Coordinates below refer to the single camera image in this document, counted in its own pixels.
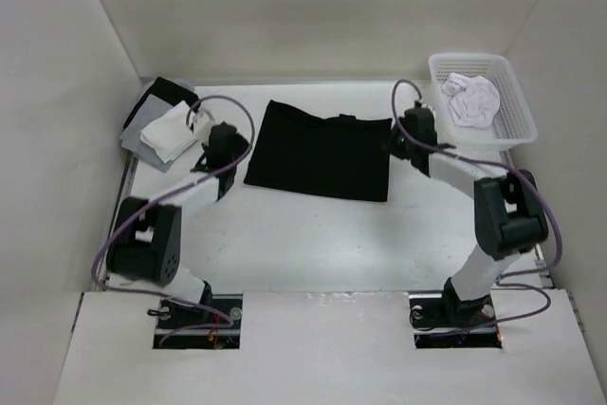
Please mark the crumpled pink tank top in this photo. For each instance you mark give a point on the crumpled pink tank top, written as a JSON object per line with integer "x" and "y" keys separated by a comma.
{"x": 474, "y": 101}

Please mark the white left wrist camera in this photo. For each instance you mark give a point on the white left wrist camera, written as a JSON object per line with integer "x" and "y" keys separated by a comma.
{"x": 201, "y": 123}

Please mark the black tank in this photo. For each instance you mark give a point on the black tank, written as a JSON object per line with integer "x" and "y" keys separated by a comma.
{"x": 172, "y": 91}
{"x": 340, "y": 157}

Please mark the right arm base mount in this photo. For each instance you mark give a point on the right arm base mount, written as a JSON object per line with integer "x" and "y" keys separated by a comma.
{"x": 439, "y": 324}

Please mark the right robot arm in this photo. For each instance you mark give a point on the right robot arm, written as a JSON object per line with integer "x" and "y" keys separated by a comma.
{"x": 509, "y": 220}

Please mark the white plastic basket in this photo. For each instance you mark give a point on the white plastic basket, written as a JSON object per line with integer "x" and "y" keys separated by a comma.
{"x": 513, "y": 125}

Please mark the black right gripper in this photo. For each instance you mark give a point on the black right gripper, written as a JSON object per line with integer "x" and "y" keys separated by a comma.
{"x": 391, "y": 146}

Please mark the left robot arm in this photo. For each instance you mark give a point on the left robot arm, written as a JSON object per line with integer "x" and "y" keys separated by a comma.
{"x": 145, "y": 258}

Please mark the folded white tank top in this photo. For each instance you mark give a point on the folded white tank top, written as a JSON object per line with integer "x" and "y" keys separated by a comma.
{"x": 169, "y": 136}

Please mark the folded black tank top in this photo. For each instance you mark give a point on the folded black tank top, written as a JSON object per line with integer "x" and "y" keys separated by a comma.
{"x": 172, "y": 91}

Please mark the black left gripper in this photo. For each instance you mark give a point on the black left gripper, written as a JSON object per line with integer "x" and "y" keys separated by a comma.
{"x": 242, "y": 146}

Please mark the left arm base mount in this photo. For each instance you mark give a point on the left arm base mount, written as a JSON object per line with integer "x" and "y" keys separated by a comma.
{"x": 181, "y": 327}

